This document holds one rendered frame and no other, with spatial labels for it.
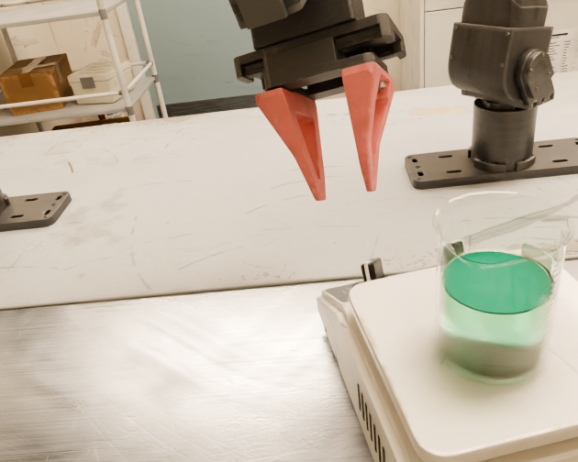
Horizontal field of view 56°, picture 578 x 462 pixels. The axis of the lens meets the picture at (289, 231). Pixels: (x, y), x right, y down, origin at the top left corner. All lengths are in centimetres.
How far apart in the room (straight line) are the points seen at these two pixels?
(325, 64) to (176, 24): 289
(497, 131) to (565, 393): 38
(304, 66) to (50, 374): 29
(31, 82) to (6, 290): 195
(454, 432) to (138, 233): 43
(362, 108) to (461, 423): 19
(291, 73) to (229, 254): 23
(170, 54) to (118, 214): 265
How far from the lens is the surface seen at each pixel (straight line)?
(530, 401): 26
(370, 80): 34
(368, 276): 36
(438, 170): 62
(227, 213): 59
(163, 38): 325
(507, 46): 55
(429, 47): 266
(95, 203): 69
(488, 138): 61
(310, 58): 35
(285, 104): 35
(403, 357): 27
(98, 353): 46
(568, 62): 288
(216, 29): 319
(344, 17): 35
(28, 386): 46
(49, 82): 248
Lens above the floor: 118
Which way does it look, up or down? 31 degrees down
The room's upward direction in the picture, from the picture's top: 8 degrees counter-clockwise
